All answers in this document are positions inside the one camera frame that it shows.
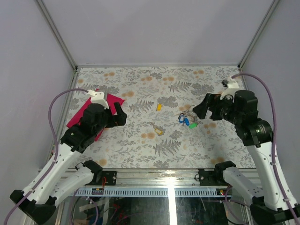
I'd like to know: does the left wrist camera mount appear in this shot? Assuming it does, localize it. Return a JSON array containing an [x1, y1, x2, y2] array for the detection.
[[87, 90, 109, 109]]

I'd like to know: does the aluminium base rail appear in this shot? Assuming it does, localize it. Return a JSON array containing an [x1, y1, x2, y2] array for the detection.
[[35, 167, 288, 188]]

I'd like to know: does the small yellow key tag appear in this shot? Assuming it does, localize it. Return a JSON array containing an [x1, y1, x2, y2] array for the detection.
[[156, 104, 162, 111]]

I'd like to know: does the purple cable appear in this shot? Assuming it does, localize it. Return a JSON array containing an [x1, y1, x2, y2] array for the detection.
[[231, 73, 300, 225], [3, 88, 92, 225]]

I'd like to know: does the yellow key tag with label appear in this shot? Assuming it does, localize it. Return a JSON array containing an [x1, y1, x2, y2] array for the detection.
[[154, 128, 164, 135]]

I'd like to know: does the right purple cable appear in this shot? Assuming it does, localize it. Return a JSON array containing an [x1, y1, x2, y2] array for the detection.
[[231, 73, 300, 225]]

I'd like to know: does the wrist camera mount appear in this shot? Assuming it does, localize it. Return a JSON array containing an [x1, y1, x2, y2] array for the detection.
[[220, 77, 240, 99], [87, 90, 109, 109]]

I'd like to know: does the red cloth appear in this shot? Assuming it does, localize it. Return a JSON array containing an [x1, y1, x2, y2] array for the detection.
[[67, 94, 124, 141]]

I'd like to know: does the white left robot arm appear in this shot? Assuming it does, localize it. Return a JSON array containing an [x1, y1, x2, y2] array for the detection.
[[10, 102, 127, 225]]

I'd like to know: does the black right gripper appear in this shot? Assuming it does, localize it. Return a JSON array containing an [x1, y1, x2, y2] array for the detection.
[[192, 93, 241, 125]]

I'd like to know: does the floral table mat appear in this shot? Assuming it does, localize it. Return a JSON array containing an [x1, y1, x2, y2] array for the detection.
[[67, 66, 255, 169]]

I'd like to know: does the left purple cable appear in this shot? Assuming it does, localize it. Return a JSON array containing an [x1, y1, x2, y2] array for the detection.
[[3, 88, 92, 225]]

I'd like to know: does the green key tag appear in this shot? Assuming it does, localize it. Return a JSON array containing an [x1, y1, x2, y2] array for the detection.
[[189, 123, 197, 129]]

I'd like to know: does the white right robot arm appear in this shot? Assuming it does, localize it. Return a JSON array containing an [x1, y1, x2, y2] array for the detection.
[[193, 90, 300, 225]]

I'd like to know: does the blue key tag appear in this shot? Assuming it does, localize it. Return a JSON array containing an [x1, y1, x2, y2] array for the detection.
[[179, 115, 184, 123], [184, 118, 190, 126]]

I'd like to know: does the large silver keyring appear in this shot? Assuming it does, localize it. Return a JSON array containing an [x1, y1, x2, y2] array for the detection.
[[178, 110, 198, 125]]

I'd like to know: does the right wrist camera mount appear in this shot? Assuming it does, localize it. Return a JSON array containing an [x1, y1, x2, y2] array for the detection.
[[220, 77, 240, 99]]

